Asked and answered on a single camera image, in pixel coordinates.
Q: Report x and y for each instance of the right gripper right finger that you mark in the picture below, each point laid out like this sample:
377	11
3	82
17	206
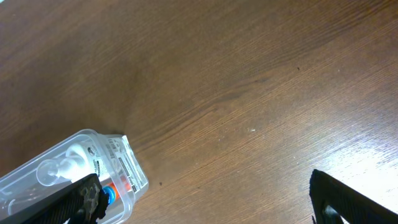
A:
335	202

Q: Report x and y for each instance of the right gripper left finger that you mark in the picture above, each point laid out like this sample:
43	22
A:
82	202

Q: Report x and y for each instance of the white spray bottle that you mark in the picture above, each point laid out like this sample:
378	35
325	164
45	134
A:
74	165

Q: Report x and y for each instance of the clear plastic container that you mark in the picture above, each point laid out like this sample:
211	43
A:
114	159

